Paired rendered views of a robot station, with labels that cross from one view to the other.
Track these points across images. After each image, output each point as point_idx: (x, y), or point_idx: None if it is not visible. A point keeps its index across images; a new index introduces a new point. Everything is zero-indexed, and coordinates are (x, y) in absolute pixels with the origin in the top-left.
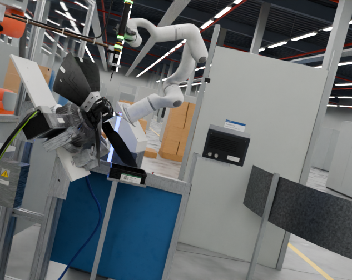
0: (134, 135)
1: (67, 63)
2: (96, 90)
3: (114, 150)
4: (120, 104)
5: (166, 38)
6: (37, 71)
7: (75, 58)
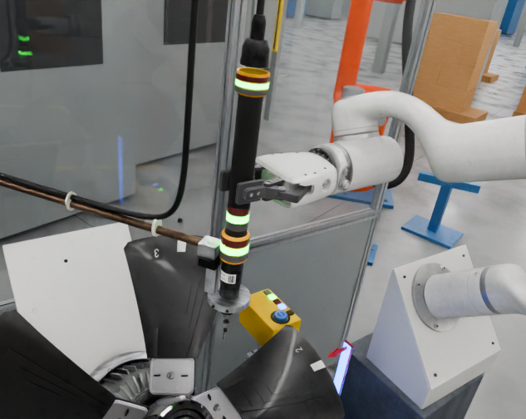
0: (425, 370)
1: None
2: (186, 357)
3: (376, 382)
4: (405, 275)
5: (484, 177)
6: (112, 253)
7: (163, 242)
